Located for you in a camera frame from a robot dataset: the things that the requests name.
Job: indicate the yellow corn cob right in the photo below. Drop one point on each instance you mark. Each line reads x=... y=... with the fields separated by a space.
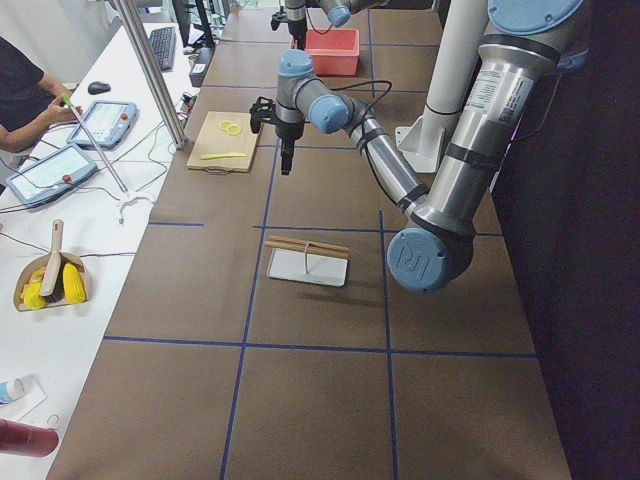
x=73 y=285

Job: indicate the yellow corn cob left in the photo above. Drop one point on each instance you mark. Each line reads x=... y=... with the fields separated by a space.
x=30 y=295

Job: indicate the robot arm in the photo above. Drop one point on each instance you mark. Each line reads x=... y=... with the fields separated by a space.
x=491 y=55
x=338 y=12

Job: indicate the white side table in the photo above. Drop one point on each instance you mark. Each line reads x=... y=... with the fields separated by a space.
x=58 y=345

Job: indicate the aluminium frame post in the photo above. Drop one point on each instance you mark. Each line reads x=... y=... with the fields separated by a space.
x=144 y=52

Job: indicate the yellow plastic knife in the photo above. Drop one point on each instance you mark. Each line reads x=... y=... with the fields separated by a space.
x=222 y=155

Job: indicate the bamboo cutting board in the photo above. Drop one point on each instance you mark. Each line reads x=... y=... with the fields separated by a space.
x=212 y=139

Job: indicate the wooden rack rod inner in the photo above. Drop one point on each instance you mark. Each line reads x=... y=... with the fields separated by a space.
x=316 y=251

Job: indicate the teach pendant near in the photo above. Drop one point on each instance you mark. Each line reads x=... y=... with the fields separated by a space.
x=52 y=177

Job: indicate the yellow corn cob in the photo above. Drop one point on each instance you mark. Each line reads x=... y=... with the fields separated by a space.
x=73 y=285
x=30 y=295

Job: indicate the black keyboard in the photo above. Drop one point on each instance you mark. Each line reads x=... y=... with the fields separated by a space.
x=162 y=41

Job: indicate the teach pendant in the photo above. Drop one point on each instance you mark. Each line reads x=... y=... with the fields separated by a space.
x=110 y=121
x=52 y=177

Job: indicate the blue white cup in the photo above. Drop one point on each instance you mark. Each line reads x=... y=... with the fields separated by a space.
x=11 y=390

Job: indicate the wooden dustpan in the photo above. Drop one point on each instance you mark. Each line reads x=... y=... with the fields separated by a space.
x=40 y=262

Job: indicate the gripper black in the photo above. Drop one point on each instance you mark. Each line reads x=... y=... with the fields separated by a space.
x=297 y=26
x=288 y=131

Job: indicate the wooden rack rod outer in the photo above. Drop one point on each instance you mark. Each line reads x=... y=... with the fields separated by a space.
x=299 y=242

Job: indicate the white rack tray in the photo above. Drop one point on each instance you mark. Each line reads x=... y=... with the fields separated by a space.
x=288 y=265

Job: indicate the red bottle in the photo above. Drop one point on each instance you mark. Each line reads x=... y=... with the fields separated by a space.
x=27 y=440

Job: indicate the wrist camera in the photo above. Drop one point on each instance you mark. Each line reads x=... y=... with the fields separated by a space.
x=261 y=112
x=278 y=18

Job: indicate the wooden hand brush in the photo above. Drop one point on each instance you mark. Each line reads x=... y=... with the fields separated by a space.
x=50 y=289

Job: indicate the white paper sheet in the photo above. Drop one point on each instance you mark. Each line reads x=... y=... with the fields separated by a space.
x=34 y=396

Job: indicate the pink plastic bin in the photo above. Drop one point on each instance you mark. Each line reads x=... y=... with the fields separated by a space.
x=334 y=53

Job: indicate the wooden rack rod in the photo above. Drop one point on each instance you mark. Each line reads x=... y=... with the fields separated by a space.
x=316 y=251
x=299 y=242

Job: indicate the person in black shirt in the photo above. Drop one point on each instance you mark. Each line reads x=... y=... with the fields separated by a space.
x=31 y=100

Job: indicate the teach pendant far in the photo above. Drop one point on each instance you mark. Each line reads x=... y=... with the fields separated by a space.
x=110 y=121

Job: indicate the black computer mouse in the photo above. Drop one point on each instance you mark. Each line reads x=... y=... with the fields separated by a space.
x=98 y=87

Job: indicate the metal grabber stick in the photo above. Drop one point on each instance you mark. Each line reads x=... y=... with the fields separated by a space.
x=127 y=196

